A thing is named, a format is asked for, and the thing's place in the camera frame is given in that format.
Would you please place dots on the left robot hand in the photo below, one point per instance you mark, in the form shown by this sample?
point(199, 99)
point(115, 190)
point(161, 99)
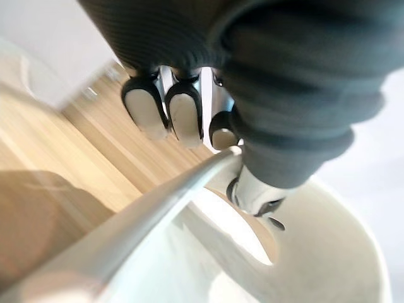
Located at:
point(284, 79)

